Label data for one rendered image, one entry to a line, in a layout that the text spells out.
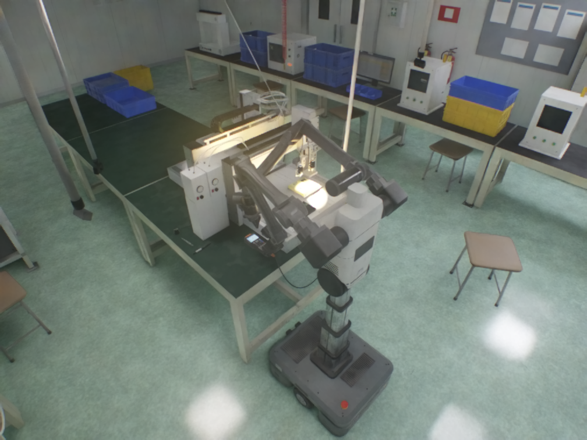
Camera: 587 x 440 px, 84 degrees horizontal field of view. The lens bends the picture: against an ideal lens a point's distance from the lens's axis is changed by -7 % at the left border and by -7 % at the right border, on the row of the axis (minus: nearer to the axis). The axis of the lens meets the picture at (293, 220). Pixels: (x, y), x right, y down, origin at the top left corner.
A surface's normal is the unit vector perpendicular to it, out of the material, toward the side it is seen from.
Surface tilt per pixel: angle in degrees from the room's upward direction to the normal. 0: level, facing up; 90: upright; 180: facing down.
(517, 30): 90
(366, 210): 0
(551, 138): 90
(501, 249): 2
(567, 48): 90
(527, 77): 90
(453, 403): 0
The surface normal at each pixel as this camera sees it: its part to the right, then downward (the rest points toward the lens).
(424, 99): -0.70, 0.45
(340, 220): -0.64, 0.04
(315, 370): 0.00, -0.77
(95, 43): 0.72, 0.44
